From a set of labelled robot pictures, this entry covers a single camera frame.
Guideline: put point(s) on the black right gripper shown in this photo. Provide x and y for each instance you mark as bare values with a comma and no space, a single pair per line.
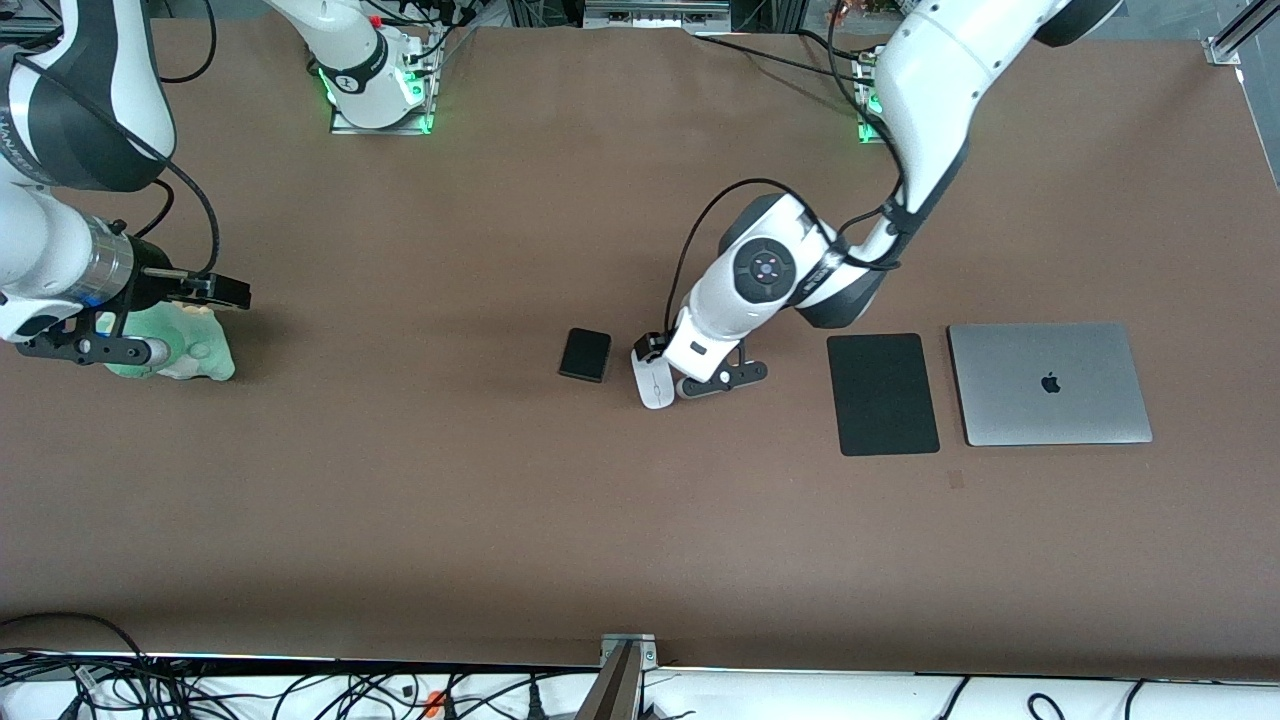
150,283

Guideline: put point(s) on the white computer mouse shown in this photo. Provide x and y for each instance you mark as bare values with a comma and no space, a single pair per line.
655,392

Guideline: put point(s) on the black phone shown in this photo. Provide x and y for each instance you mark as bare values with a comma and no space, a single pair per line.
585,355

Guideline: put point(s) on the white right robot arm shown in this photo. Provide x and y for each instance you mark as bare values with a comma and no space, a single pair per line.
60,250

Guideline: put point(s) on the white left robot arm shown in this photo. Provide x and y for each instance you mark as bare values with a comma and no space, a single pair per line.
940,80

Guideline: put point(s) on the black mouse pad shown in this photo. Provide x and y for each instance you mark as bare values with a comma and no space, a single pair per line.
880,395

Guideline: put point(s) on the green dinosaur plush toy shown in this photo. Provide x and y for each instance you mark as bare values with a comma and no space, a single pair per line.
200,350

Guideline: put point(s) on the grey metal box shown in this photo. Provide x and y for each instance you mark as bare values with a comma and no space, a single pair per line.
655,12

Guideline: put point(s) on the copper coloured object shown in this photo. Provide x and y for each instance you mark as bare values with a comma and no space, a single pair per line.
850,12

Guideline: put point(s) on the silver closed laptop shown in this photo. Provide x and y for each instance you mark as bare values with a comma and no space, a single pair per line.
1050,385

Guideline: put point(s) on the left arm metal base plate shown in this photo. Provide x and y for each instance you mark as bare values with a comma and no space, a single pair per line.
868,135

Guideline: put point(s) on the aluminium strut with bracket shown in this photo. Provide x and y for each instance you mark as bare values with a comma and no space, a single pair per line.
625,660

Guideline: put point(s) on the aluminium frame corner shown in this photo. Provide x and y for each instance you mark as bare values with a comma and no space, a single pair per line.
1240,35

